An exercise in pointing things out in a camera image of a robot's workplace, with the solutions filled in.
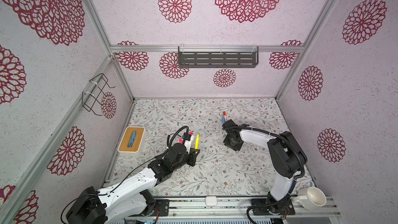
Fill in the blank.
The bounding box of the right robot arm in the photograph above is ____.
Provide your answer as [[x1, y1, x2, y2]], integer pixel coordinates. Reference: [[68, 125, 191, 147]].
[[222, 120, 307, 203]]

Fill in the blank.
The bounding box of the black wire wall rack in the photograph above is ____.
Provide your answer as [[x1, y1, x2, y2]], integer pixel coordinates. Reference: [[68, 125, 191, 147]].
[[81, 73, 117, 119]]

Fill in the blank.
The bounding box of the yellow highlighter pen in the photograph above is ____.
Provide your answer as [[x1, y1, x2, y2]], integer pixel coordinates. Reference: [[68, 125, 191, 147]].
[[195, 133, 200, 149]]

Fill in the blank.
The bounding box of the small white box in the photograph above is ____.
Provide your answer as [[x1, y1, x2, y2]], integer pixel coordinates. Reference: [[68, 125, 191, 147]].
[[205, 196, 218, 207]]

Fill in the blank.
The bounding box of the black corrugated right cable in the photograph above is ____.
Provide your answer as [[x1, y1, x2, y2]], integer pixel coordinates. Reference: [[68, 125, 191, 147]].
[[222, 125, 307, 224]]

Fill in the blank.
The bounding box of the black corrugated left cable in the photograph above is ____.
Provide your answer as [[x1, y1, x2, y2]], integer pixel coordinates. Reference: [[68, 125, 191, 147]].
[[166, 125, 190, 148]]

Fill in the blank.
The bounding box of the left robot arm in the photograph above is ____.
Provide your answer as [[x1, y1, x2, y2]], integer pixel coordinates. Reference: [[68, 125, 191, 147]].
[[61, 143, 200, 224]]

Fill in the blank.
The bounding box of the white wooden-top tissue box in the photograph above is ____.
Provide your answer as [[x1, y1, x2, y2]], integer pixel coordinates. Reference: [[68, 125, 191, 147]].
[[118, 126, 147, 157]]

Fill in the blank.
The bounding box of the white mug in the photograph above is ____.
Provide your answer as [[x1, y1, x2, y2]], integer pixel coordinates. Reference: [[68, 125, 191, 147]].
[[291, 187, 327, 211]]

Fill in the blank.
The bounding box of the dark metal wall shelf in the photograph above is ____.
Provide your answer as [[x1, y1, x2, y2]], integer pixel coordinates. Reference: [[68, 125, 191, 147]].
[[177, 46, 259, 68]]

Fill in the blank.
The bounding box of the black corrugated cable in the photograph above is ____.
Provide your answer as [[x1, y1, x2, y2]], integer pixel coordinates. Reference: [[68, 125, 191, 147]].
[[166, 125, 190, 148], [222, 125, 307, 224]]

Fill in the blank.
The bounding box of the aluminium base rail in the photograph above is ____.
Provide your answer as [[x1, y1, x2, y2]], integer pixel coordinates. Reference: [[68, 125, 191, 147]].
[[125, 196, 344, 224]]

